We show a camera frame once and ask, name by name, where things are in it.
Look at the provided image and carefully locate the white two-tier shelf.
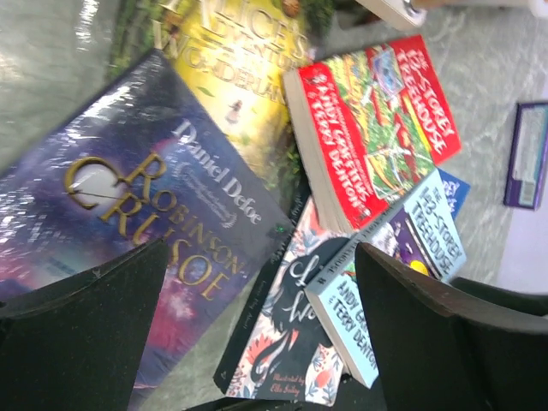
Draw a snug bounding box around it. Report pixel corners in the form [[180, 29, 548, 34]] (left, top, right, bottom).
[[358, 0, 547, 31]]

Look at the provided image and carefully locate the purple box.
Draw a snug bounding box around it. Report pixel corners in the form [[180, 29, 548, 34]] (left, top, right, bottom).
[[503, 100, 547, 211]]

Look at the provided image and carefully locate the Little Women book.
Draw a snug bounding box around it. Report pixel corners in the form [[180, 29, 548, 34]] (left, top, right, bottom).
[[213, 200, 348, 406]]

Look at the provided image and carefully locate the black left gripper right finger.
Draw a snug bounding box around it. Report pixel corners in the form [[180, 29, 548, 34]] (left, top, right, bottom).
[[355, 243, 547, 410]]

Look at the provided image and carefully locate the light blue 143-Storey Treehouse book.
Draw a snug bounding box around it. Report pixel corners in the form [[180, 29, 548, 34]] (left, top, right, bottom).
[[305, 169, 467, 387]]

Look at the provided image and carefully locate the Robinson Crusoe book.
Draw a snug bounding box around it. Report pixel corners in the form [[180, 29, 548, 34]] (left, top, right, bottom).
[[1, 51, 293, 410]]

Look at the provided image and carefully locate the red 13-Storey Treehouse book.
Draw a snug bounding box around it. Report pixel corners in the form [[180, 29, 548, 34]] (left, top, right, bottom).
[[283, 35, 462, 234]]

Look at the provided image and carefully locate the blue 91-Storey Treehouse book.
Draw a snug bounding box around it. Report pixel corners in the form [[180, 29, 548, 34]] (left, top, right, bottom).
[[438, 169, 471, 219]]

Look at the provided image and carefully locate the Alice in Wonderland book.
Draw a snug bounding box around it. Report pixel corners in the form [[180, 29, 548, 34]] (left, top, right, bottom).
[[108, 1, 335, 208]]

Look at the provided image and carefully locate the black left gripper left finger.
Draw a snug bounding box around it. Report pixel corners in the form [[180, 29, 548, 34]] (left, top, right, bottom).
[[1, 240, 169, 410]]

